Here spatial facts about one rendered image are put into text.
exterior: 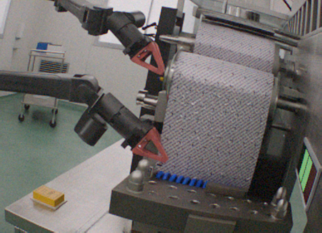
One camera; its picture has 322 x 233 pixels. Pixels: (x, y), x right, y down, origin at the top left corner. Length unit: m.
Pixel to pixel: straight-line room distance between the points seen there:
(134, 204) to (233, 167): 0.27
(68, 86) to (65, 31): 6.23
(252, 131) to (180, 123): 0.17
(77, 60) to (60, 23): 0.77
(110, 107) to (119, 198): 0.25
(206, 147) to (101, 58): 6.01
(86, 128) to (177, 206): 0.32
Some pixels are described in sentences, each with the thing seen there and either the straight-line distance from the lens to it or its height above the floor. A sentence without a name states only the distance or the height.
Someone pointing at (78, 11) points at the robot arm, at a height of 1.38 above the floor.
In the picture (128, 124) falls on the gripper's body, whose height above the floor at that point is 1.13.
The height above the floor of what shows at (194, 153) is 1.10.
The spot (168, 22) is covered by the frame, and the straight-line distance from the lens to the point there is 1.39.
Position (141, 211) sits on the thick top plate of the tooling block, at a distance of 0.91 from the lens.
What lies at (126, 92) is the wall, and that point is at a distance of 6.90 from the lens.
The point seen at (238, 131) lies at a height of 1.17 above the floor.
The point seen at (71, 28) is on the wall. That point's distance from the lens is 7.24.
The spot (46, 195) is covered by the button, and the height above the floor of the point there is 0.92.
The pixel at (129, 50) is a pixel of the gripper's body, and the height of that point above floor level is 1.29.
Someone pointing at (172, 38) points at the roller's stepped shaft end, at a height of 1.34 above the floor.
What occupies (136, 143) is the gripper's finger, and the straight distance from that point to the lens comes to 1.06.
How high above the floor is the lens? 1.34
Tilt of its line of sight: 9 degrees down
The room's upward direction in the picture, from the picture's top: 11 degrees clockwise
